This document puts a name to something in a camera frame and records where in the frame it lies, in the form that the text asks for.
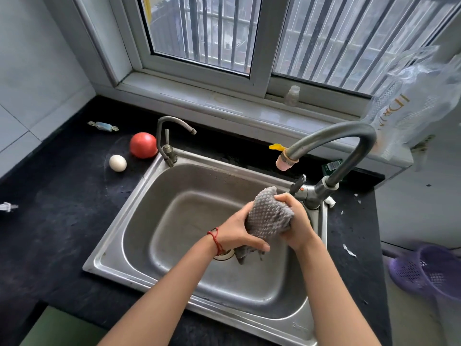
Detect white egg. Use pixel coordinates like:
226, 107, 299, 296
109, 154, 128, 173

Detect red string bracelet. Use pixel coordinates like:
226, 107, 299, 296
207, 227, 226, 256

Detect purple plastic basket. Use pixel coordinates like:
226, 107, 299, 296
388, 243, 461, 303

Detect small steel faucet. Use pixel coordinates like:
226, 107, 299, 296
155, 116, 197, 168

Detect person's right forearm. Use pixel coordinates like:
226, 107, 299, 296
295, 234, 382, 346

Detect white sliding window frame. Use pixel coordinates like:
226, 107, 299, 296
71, 0, 461, 117

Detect large gray curved faucet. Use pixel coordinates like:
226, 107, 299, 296
285, 121, 377, 210

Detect pink faucet nozzle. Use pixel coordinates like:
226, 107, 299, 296
275, 148, 300, 172

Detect person's left hand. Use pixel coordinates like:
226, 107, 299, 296
212, 201, 271, 255

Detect person's left forearm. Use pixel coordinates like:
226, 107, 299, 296
97, 245, 225, 346

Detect red tomato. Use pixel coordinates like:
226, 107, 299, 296
129, 132, 158, 160

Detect gray textured dish cloth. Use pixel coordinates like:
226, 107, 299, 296
234, 187, 296, 266

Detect wrapped candy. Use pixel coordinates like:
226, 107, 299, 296
87, 120, 120, 133

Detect metal window bars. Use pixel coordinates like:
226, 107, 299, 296
148, 0, 460, 95

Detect stainless steel sink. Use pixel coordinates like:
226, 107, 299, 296
82, 148, 328, 346

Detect sink drain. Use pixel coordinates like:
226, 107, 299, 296
213, 248, 236, 263

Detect small clear plastic bottle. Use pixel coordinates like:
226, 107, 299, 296
283, 85, 301, 107

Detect clear plastic bag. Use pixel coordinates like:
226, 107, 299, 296
362, 44, 461, 161

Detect person's right hand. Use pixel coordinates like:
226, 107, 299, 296
274, 192, 322, 253

